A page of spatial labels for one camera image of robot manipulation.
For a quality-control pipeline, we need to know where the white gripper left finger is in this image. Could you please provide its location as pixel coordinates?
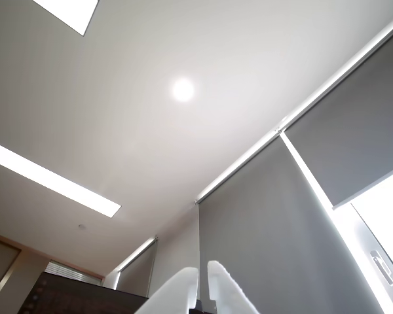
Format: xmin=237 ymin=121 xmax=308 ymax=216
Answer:
xmin=136 ymin=266 xmax=200 ymax=314

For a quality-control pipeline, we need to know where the long ceiling light strip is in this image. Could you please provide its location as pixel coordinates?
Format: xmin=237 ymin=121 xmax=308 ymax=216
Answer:
xmin=0 ymin=139 xmax=122 ymax=218

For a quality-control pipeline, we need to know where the dark wooden cabinet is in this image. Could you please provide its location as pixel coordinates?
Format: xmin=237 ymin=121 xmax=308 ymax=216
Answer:
xmin=19 ymin=271 xmax=151 ymax=314

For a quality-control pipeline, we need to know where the grey roller blind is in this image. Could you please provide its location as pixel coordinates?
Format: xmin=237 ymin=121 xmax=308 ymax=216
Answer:
xmin=195 ymin=130 xmax=348 ymax=314
xmin=279 ymin=16 xmax=393 ymax=211
xmin=115 ymin=237 xmax=159 ymax=299

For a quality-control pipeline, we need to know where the square ceiling light panel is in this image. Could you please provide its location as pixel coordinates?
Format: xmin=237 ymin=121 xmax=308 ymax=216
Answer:
xmin=32 ymin=0 xmax=101 ymax=37

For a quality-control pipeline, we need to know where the round ceiling downlight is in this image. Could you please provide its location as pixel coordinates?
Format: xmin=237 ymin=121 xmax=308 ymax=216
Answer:
xmin=170 ymin=77 xmax=196 ymax=102

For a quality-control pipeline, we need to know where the silver window handle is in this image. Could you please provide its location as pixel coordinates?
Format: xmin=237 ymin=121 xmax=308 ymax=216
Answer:
xmin=369 ymin=250 xmax=393 ymax=288

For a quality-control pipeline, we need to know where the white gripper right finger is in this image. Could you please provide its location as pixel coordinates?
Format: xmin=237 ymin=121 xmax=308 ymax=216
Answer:
xmin=206 ymin=260 xmax=261 ymax=314

